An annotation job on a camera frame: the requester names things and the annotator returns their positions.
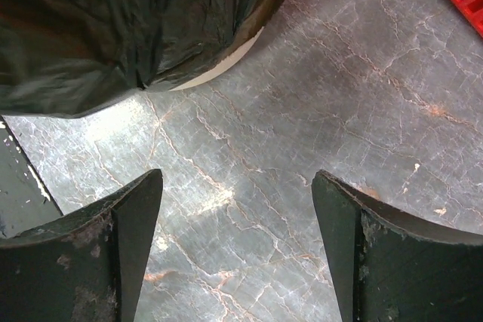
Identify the beige trash bin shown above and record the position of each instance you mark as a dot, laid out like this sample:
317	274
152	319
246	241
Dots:
243	43

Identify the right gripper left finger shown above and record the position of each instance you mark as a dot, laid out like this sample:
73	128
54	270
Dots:
88	265

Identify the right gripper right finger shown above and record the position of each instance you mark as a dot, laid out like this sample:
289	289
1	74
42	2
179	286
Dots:
388	265

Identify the black trash bag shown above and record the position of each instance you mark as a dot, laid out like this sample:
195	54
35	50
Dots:
71	58

